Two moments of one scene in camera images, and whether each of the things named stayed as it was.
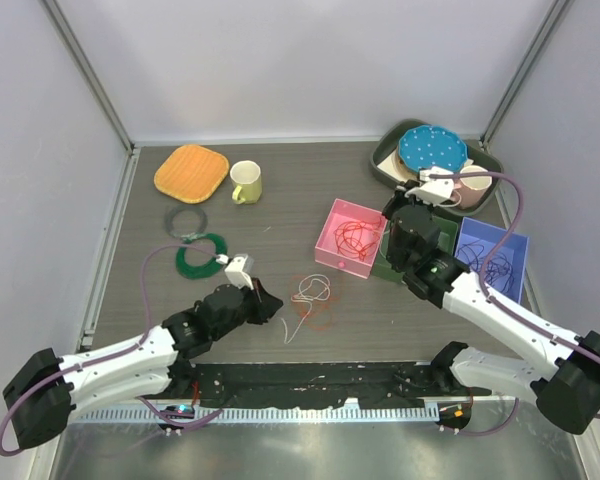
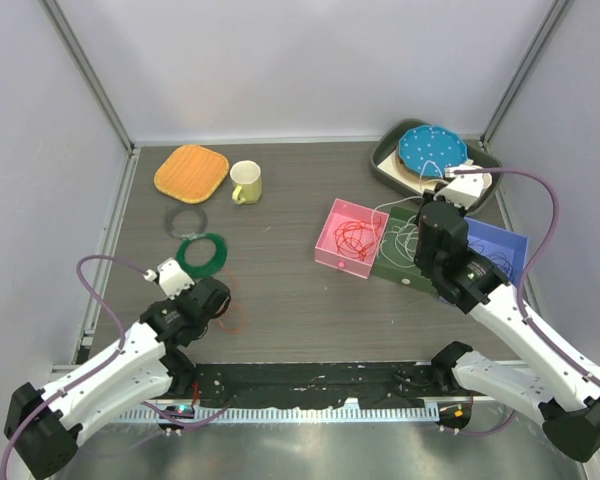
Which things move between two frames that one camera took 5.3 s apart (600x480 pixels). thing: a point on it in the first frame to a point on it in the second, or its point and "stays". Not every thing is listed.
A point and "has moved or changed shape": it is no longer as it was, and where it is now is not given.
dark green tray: x=387 y=137 stays
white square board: x=387 y=166 stays
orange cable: x=317 y=301 has moved or changed shape
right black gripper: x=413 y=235 to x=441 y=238
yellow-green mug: x=245 y=175 stays
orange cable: x=357 y=239 stays
